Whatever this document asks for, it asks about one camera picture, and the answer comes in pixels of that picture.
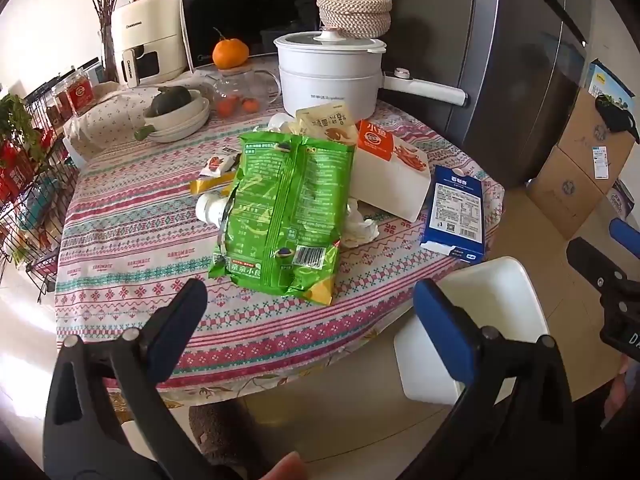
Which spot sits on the white trash bin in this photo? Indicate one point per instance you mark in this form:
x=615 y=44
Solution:
x=500 y=300

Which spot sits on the green snack bag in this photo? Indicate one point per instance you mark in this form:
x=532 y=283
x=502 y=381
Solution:
x=280 y=210

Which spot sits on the white plastic bottle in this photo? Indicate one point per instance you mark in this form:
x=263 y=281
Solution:
x=210 y=207

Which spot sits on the cream snack packet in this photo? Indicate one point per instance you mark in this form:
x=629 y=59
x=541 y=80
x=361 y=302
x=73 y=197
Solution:
x=325 y=120

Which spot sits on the blue and white box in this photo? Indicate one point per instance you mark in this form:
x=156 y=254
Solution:
x=607 y=80

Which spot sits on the white ceramic dish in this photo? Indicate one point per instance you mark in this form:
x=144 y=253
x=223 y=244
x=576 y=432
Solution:
x=175 y=120

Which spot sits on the black cloth item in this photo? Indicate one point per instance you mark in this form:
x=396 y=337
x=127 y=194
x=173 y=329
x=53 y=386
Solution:
x=617 y=117

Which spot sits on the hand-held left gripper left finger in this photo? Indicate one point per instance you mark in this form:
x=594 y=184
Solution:
x=175 y=327

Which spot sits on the glass teapot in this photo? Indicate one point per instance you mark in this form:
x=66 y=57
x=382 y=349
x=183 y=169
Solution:
x=240 y=82

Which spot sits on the small orange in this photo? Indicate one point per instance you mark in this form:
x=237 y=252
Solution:
x=226 y=106
x=250 y=105

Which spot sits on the red label jar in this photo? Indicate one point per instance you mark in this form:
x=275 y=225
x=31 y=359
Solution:
x=61 y=105
x=80 y=96

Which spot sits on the grey refrigerator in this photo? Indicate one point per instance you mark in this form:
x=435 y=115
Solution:
x=500 y=60

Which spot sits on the white tissue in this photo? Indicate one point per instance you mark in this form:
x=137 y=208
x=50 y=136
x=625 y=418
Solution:
x=357 y=227

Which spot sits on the yellow wrapper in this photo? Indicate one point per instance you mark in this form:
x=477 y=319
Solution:
x=205 y=186

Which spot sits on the floral under tablecloth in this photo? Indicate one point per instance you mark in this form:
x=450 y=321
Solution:
x=200 y=394

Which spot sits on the black microwave oven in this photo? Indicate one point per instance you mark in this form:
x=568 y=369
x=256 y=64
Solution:
x=260 y=5

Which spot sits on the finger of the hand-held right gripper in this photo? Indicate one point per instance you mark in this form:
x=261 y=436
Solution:
x=625 y=235
x=592 y=262

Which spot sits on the cream air fryer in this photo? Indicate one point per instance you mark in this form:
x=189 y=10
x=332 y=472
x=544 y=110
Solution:
x=150 y=30

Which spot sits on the person's left hand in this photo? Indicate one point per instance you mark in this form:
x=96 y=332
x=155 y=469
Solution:
x=280 y=466

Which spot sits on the small cardboard box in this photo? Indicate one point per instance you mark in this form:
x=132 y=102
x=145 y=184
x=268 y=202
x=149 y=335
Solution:
x=595 y=135

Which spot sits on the dried branches in vase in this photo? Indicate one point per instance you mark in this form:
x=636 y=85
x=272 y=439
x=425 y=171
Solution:
x=109 y=20

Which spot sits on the white dotted cloth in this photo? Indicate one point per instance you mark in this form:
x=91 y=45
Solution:
x=100 y=120

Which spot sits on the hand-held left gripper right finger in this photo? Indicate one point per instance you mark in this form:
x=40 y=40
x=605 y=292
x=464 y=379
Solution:
x=440 y=330

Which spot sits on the green plant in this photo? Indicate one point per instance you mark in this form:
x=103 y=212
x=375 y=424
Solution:
x=17 y=125

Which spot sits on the white electric pot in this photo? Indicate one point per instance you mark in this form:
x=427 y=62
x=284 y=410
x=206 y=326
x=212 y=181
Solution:
x=325 y=82

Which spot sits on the blue carton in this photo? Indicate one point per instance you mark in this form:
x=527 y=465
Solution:
x=455 y=210

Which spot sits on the large cardboard box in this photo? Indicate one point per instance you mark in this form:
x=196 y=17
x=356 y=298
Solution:
x=565 y=195

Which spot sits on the brown furry stool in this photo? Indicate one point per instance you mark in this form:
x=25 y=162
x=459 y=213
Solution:
x=220 y=435

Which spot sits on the orange and white snack box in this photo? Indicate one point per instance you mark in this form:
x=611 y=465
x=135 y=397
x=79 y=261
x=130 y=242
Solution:
x=395 y=180

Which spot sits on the striped patterned tablecloth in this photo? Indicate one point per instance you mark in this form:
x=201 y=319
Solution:
x=150 y=260

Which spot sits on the dark green avocado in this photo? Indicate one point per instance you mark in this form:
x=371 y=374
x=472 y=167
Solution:
x=171 y=101

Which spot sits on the person's right hand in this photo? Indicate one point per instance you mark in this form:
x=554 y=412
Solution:
x=625 y=390

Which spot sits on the large orange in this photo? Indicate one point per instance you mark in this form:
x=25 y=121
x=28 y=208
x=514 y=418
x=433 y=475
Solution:
x=230 y=54

